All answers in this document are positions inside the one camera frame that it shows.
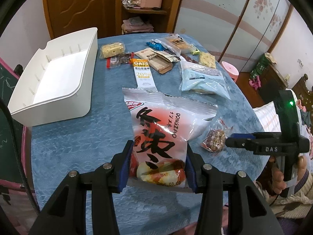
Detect small red snack packet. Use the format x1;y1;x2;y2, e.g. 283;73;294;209
201;118;233;153

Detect red white jujube snack bag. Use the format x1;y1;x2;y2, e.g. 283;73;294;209
122;88;218;188

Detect yellow puffed snack pack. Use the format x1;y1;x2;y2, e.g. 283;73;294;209
199;52;216;69

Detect dark red snowflake packet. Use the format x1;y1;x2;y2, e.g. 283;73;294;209
181;54;199;64

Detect green pineapple cake packet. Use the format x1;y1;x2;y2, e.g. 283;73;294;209
191;45;200;55

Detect brown soda cracker pack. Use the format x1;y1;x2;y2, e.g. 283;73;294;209
135;48;173;74

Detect orange white oats bar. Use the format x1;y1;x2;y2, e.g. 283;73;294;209
130;58;157;91

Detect round cookies clear pack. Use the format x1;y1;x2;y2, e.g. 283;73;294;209
155;34;196;56

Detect blue white wafer packet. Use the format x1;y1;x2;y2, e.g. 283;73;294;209
146;40;166;51

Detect dark prune red-edged packet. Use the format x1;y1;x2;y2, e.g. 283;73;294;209
106;52;134;69

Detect yellow rice cake block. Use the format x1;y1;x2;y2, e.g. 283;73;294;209
100;42;125;59

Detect person right hand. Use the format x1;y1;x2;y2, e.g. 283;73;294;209
268;155;308;195

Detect pink plastic stool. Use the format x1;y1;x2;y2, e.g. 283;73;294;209
221;61;239;82

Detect light blue snack bag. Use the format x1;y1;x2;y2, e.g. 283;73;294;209
180;61;231;100

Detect blue table cloth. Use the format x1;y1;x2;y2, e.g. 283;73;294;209
31;32;270;235

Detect white label snack packet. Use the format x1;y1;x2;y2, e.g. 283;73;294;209
154;50;180;63

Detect white plastic organizer bin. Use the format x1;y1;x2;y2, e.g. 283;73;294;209
8;28;98;127

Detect folded pink cloths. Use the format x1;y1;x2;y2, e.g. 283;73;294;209
121;16;154;34

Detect brown wooden door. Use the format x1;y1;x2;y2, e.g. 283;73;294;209
43;0;115;39

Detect green chalkboard pink frame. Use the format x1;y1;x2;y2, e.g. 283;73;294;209
1;60;27;194

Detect green bag by wall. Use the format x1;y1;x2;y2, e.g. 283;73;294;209
250;52;277;80

